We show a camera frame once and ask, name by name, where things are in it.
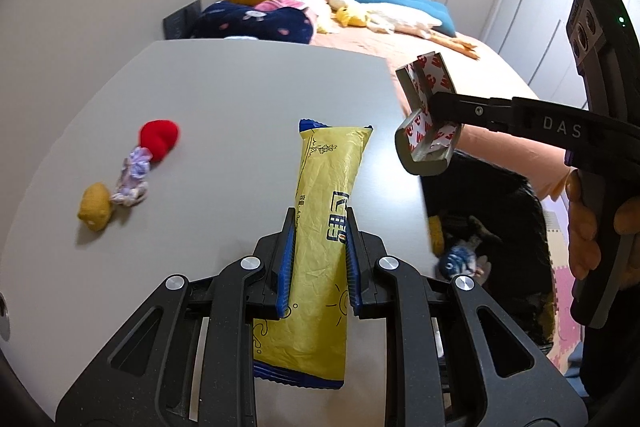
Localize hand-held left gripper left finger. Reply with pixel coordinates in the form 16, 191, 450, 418
56, 206, 297, 427

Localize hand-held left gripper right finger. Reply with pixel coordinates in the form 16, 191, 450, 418
344, 206, 586, 427

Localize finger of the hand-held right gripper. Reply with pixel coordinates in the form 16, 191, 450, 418
429, 92, 516, 136

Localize grey foam corner guard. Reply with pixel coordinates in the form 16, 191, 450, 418
394, 51, 466, 176

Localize black trash bag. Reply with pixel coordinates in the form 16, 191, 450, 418
420, 152, 558, 348

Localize yellow snack packet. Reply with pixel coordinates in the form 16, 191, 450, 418
250, 119, 375, 390

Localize blue fish plush toy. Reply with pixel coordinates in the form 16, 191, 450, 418
439, 216, 501, 282

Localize person's right hand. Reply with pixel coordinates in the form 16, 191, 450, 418
566, 168, 640, 280

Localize bed with orange sheet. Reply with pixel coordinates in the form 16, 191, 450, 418
225, 0, 575, 202

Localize white goose plush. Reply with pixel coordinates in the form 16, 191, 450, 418
365, 3, 482, 60

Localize yellow duck plush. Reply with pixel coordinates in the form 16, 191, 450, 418
334, 5, 368, 28

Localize pastel foam floor mat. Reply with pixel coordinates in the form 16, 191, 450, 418
542, 212, 587, 378

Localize cream pillow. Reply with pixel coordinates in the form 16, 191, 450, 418
290, 0, 333, 32

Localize pink plush toy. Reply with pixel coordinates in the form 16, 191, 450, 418
252, 0, 306, 12

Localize navy heart print pillow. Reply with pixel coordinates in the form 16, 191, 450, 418
192, 2, 316, 45

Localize rope toy yellow red ends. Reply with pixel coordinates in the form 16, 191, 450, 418
77, 119, 180, 233

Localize black wall socket panel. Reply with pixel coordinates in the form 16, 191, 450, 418
163, 0, 203, 40

